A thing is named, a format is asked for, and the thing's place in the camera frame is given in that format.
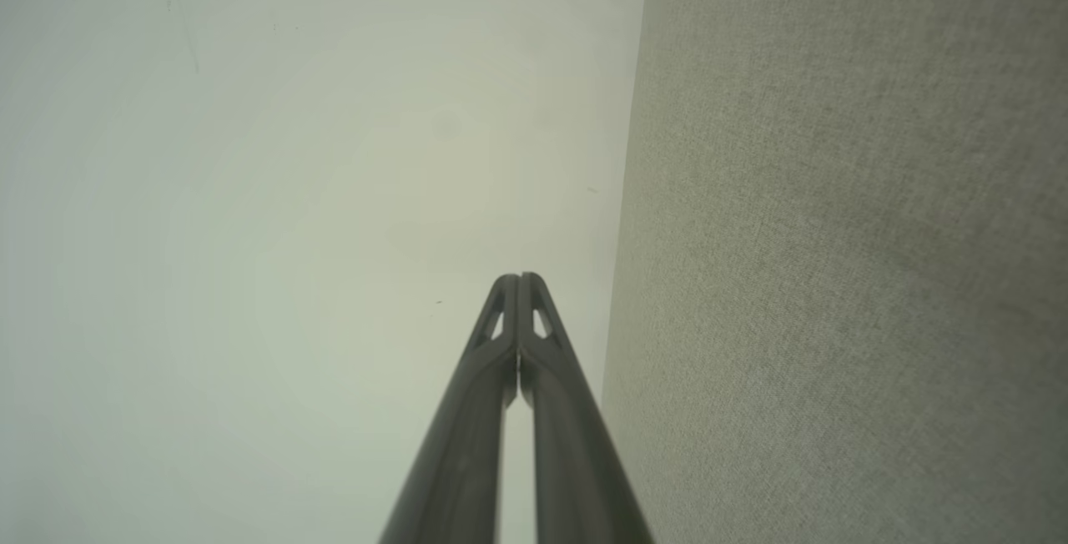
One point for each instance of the grey fabric sofa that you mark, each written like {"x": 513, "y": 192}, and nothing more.
{"x": 834, "y": 277}

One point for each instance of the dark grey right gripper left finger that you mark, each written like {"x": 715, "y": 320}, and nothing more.
{"x": 467, "y": 444}

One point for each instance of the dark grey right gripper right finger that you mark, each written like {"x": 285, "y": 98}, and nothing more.
{"x": 576, "y": 460}

